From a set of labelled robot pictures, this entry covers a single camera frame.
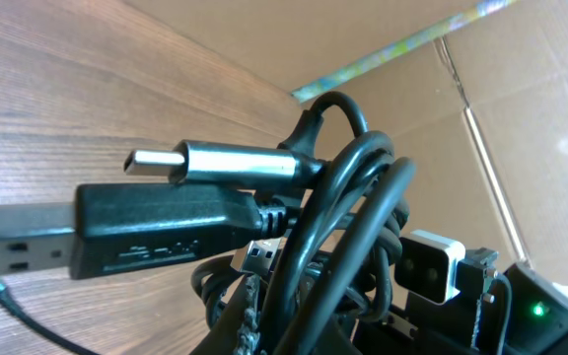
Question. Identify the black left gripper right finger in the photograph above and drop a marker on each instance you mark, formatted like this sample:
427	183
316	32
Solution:
335	336

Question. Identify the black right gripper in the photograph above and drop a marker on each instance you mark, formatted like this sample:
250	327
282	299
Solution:
473	322

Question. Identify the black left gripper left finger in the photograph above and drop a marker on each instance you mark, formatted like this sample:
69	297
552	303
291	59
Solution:
237	329

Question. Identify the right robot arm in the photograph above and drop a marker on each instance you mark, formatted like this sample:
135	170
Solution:
514	312

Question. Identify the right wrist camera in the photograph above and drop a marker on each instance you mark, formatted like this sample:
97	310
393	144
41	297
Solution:
428	266

